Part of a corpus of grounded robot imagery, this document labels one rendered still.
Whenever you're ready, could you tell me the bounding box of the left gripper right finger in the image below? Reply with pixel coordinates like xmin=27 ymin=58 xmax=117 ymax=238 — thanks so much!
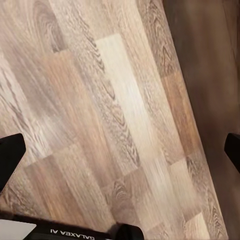
xmin=224 ymin=133 xmax=240 ymax=173

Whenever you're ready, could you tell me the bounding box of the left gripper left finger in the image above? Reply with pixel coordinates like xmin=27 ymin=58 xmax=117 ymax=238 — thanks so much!
xmin=0 ymin=133 xmax=26 ymax=193

